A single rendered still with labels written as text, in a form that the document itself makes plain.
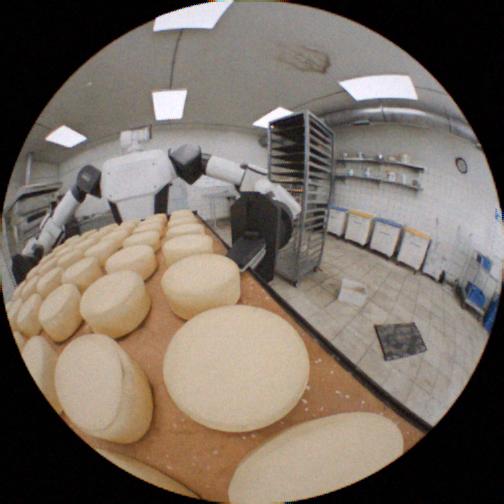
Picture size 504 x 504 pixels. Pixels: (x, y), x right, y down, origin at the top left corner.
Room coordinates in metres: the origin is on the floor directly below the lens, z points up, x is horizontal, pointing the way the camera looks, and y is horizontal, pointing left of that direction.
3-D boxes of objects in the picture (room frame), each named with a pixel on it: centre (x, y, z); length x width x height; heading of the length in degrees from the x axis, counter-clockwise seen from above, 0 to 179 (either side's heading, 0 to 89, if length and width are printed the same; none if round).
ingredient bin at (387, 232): (2.18, -2.79, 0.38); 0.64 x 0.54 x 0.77; 117
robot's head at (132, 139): (0.48, 0.44, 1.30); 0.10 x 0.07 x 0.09; 118
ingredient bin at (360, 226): (2.75, -2.48, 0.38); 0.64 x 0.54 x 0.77; 119
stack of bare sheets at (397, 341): (0.34, -1.40, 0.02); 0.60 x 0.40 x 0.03; 74
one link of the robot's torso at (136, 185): (0.54, 0.46, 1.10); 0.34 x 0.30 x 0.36; 118
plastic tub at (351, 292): (1.05, -1.12, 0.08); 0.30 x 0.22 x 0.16; 58
